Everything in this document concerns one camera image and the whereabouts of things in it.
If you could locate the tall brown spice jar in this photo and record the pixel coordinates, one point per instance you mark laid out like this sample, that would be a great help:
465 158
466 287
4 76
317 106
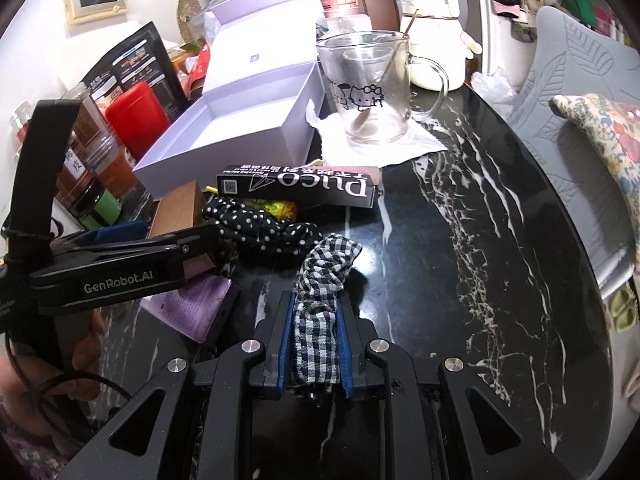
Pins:
92 134

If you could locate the gold cardboard box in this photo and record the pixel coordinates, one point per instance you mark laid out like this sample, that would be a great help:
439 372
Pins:
179 210

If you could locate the person's left hand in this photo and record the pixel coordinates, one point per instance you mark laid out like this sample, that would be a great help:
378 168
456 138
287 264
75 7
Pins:
19 371

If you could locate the wall intercom panel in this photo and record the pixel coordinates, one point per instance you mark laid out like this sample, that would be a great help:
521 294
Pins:
85 11

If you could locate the black snack pouch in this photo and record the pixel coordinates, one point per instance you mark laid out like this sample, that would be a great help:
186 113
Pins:
141 57

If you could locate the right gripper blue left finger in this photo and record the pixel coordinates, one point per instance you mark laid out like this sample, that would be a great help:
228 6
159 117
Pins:
286 318

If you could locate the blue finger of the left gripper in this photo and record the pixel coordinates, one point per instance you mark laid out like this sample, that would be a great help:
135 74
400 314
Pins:
125 232

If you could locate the grey leaf chair near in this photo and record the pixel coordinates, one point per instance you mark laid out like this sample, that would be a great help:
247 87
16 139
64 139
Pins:
573 60

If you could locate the cream white kettle bottle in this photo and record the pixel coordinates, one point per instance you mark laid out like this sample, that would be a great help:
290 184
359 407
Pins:
436 37

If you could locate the black polka dot scrunchie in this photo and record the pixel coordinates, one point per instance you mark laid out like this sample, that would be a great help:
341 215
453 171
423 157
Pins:
257 231

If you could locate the red cylindrical tin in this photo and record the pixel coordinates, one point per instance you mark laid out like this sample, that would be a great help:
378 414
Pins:
138 119

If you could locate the black PUCO box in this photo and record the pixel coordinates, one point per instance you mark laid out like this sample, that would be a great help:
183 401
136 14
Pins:
310 185

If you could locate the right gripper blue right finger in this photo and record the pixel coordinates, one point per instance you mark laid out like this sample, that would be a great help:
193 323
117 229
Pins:
344 354

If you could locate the pink paper cup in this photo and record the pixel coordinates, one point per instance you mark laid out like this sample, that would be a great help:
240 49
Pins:
341 8

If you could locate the short orange jar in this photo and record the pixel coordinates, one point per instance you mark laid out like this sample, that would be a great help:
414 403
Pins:
113 166

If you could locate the floral fabric cushion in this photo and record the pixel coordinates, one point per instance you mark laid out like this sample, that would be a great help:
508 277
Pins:
612 129

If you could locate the green labelled dark jar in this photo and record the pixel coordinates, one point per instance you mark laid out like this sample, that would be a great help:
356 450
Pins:
96 207

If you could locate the purple eyes product box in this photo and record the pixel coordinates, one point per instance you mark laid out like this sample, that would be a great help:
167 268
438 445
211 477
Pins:
197 310

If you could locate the black white gingham scrunchie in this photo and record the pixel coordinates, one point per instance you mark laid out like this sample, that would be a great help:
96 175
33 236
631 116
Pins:
318 283

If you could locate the red snack bag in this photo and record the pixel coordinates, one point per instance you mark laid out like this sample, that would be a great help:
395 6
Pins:
198 73

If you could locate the glass Hello Kitty mug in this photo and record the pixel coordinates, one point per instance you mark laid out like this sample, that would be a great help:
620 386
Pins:
369 79

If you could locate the lavender open gift box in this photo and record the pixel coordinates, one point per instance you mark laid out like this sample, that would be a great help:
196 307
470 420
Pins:
261 77

